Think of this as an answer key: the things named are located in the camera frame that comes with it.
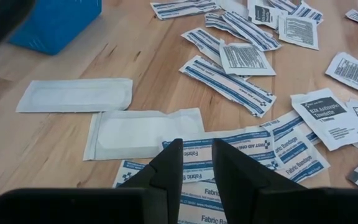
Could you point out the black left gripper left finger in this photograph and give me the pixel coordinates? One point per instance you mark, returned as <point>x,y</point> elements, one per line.
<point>169,168</point>

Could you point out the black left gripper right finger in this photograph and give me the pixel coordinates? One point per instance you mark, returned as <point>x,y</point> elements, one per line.
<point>235,180</point>

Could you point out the blue plastic basket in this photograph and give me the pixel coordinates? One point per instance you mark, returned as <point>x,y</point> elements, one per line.
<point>57,25</point>

